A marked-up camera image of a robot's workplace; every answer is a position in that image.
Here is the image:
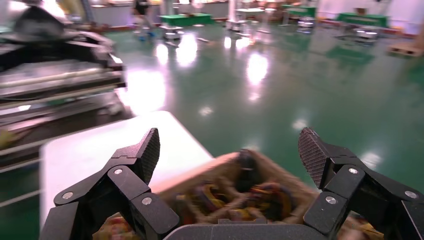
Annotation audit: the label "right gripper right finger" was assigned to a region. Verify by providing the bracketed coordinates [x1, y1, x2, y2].
[297, 127, 424, 240]

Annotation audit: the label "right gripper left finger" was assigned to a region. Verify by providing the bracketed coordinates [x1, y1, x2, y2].
[39, 127, 180, 240]

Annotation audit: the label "brown cardboard divider box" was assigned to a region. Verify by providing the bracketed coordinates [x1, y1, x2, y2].
[150, 149, 387, 240]

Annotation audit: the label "grey conveyor machine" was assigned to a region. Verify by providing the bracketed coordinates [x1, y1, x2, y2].
[0, 4, 128, 167]

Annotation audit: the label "wooden pallet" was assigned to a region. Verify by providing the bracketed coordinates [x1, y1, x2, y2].
[386, 42, 424, 58]

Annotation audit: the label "green table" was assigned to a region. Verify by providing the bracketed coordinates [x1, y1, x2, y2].
[158, 12, 215, 28]
[281, 4, 318, 18]
[336, 12, 389, 28]

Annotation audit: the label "person in dark clothes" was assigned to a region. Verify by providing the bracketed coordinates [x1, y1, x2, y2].
[131, 0, 155, 37]

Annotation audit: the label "white table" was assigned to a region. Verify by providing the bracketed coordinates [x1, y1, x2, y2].
[233, 7, 281, 32]

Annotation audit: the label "silver power supply, coloured wires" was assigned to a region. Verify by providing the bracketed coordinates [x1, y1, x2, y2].
[246, 181, 297, 222]
[180, 182, 236, 223]
[93, 214, 140, 240]

